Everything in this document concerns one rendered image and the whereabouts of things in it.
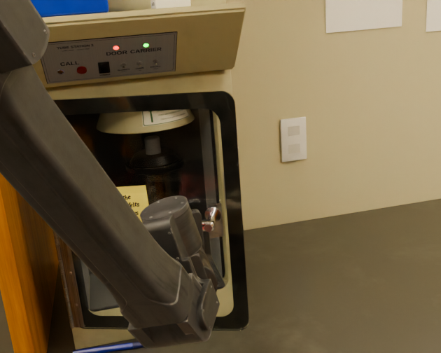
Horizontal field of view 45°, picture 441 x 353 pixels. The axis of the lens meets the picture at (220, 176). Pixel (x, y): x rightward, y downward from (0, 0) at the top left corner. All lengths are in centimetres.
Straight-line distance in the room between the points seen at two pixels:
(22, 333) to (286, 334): 45
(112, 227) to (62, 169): 7
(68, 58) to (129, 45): 9
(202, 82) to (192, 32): 12
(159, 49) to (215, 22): 9
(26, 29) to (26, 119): 6
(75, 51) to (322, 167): 87
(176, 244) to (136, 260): 11
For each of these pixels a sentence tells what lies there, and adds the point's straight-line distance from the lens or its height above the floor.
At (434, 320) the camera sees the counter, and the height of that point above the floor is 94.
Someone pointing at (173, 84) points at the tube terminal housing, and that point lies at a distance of 88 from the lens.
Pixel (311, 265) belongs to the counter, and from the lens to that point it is 124.
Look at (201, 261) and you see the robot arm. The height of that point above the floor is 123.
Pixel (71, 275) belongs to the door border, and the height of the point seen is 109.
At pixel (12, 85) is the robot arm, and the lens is 37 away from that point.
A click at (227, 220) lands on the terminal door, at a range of 84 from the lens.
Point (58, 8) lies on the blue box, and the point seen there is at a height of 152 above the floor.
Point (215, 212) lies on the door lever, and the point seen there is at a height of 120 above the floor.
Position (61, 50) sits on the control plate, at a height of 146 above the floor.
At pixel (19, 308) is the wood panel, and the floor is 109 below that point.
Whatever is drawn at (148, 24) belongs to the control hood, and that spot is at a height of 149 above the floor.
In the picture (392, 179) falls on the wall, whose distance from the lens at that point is 159.
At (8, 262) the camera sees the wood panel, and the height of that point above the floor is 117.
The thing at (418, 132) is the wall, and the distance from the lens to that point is 159.
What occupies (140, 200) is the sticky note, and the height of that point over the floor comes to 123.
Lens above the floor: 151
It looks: 18 degrees down
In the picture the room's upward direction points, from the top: 4 degrees counter-clockwise
